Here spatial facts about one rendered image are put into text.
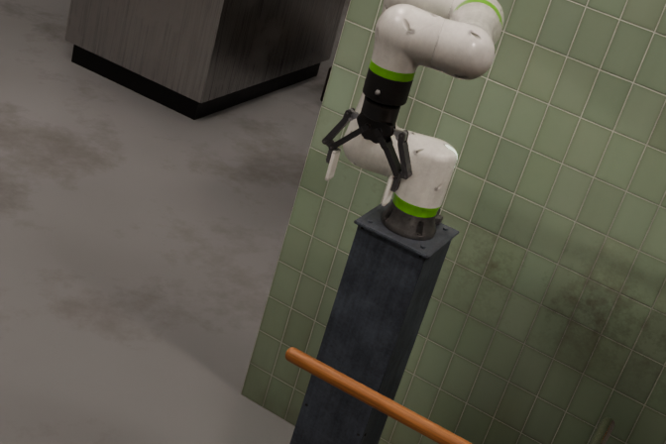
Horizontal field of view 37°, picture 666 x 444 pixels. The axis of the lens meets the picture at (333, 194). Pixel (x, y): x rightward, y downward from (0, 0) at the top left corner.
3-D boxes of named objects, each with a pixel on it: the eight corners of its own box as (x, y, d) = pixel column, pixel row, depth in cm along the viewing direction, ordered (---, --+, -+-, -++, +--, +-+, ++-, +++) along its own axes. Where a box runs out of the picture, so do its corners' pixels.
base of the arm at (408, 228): (411, 195, 283) (417, 176, 280) (458, 217, 278) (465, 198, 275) (372, 222, 261) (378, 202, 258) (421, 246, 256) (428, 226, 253)
